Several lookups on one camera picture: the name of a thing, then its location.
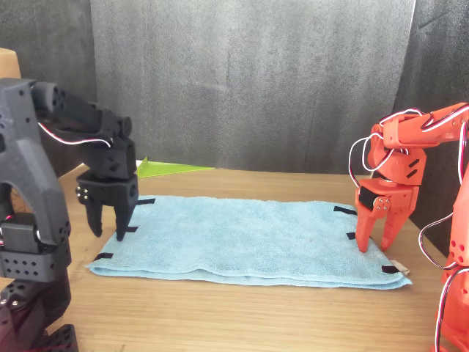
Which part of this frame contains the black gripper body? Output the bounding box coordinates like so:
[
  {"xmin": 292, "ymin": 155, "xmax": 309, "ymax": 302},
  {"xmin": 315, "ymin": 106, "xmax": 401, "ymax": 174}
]
[{"xmin": 75, "ymin": 172, "xmax": 140, "ymax": 218}]

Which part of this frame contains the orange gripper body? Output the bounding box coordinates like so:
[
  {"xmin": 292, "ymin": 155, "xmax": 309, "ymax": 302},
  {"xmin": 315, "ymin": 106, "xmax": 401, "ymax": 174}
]
[{"xmin": 354, "ymin": 177, "xmax": 421, "ymax": 221}]

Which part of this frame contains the light blue towel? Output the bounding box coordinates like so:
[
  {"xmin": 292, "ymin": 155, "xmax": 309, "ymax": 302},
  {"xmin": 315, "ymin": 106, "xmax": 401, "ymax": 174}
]
[{"xmin": 84, "ymin": 194, "xmax": 413, "ymax": 291}]

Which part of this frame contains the dark grey foam panel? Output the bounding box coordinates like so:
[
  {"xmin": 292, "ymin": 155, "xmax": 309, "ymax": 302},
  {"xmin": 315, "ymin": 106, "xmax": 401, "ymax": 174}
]
[
  {"xmin": 0, "ymin": 0, "xmax": 99, "ymax": 177},
  {"xmin": 372, "ymin": 0, "xmax": 469, "ymax": 257}
]

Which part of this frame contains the brown cardboard box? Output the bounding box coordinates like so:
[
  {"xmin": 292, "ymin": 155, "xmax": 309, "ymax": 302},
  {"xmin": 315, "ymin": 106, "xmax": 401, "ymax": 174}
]
[{"xmin": 0, "ymin": 48, "xmax": 22, "ymax": 80}]

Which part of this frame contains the light grey foam backdrop panel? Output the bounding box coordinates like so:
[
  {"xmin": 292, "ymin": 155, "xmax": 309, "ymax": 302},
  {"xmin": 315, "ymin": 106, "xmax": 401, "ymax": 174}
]
[{"xmin": 89, "ymin": 0, "xmax": 417, "ymax": 176}]

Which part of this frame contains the green acrylic triangle bracket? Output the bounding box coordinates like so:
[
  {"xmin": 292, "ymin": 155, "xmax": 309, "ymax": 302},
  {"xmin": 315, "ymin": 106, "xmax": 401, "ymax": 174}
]
[{"xmin": 136, "ymin": 156, "xmax": 217, "ymax": 180}]

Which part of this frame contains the servo cable on black arm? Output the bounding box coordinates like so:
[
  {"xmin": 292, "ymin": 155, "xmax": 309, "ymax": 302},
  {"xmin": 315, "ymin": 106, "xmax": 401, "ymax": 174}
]
[{"xmin": 36, "ymin": 122, "xmax": 113, "ymax": 148}]

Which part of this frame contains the servo cable on orange arm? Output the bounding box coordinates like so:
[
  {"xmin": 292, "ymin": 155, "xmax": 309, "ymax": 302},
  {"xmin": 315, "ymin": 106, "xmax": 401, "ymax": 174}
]
[{"xmin": 347, "ymin": 108, "xmax": 469, "ymax": 352}]

